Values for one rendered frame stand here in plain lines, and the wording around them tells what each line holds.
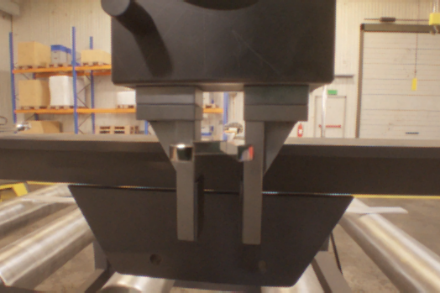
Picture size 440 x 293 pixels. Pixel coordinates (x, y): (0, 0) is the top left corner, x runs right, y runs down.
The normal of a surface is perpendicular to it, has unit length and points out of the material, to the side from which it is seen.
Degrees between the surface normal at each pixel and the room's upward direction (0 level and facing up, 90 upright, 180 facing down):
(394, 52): 90
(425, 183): 90
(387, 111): 90
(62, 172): 90
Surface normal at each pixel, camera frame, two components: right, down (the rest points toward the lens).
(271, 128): -0.10, 0.11
